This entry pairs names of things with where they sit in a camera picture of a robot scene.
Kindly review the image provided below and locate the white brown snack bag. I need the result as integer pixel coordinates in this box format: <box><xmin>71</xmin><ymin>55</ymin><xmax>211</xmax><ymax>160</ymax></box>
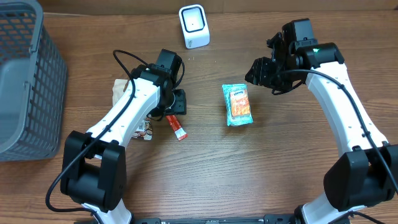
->
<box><xmin>112</xmin><ymin>79</ymin><xmax>153</xmax><ymax>141</ymax></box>

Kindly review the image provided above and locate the red snack packet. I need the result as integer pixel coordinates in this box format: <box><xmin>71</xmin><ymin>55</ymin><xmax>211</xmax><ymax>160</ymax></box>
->
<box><xmin>166</xmin><ymin>115</ymin><xmax>188</xmax><ymax>141</ymax></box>

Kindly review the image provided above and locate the teal orange soup packet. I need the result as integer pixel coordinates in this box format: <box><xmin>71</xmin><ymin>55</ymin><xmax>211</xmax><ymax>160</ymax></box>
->
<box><xmin>222</xmin><ymin>84</ymin><xmax>253</xmax><ymax>126</ymax></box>

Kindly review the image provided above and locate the orange Kleenex tissue pack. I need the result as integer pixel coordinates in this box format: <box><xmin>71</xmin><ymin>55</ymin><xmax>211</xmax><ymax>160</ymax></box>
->
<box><xmin>229</xmin><ymin>89</ymin><xmax>251</xmax><ymax>117</ymax></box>

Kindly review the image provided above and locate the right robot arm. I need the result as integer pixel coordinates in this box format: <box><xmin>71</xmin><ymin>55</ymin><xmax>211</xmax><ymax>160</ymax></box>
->
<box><xmin>245</xmin><ymin>19</ymin><xmax>397</xmax><ymax>223</ymax></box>

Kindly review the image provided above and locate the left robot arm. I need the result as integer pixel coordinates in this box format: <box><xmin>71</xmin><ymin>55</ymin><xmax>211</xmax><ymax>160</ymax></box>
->
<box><xmin>45</xmin><ymin>49</ymin><xmax>187</xmax><ymax>223</ymax></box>

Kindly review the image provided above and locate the white barcode scanner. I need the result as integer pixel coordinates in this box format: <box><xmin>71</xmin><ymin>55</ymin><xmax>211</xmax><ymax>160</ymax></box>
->
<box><xmin>178</xmin><ymin>4</ymin><xmax>210</xmax><ymax>49</ymax></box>

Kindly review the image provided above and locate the grey plastic mesh basket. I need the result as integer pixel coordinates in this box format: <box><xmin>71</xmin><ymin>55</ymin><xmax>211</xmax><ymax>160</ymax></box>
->
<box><xmin>1</xmin><ymin>0</ymin><xmax>68</xmax><ymax>161</ymax></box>

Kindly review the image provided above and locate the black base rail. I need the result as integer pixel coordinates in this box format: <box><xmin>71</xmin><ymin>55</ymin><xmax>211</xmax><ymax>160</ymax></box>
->
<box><xmin>133</xmin><ymin>214</ymin><xmax>297</xmax><ymax>224</ymax></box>

